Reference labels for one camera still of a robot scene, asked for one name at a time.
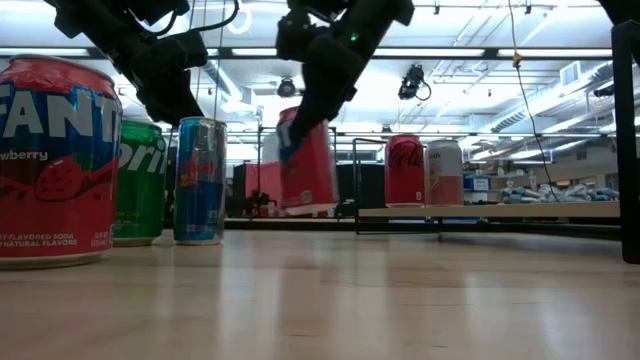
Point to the green Sprite can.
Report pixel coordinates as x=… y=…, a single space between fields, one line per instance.
x=142 y=200

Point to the red Coca-Cola can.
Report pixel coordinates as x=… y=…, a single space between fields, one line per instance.
x=404 y=175

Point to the black aluminium table frame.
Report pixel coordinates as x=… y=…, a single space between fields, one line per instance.
x=627 y=150

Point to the blue storage bins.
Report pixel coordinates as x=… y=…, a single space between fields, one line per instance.
x=477 y=182

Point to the black background monitor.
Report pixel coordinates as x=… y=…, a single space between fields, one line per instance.
x=370 y=185

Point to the red cabinet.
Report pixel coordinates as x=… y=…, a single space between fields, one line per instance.
x=265 y=180

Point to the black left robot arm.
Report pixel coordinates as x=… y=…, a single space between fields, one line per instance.
x=100 y=25

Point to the blue silver Red Bull can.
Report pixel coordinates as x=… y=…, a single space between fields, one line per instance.
x=200 y=200

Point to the black ceiling-mounted camera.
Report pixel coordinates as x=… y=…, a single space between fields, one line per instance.
x=412 y=80

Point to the red Fanta strawberry can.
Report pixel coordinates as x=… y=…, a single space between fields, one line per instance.
x=55 y=175

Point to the black round ceiling fixture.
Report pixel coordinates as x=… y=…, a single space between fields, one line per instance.
x=286 y=87

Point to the pile of blue white packages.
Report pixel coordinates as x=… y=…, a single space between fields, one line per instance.
x=550 y=194

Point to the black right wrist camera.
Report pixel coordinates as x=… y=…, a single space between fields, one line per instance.
x=295 y=37

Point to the red and blue soda can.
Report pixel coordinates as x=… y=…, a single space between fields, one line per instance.
x=310 y=180

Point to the white pink Spindrift can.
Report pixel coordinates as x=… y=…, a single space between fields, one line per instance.
x=445 y=175

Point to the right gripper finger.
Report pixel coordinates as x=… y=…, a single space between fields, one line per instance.
x=306 y=125

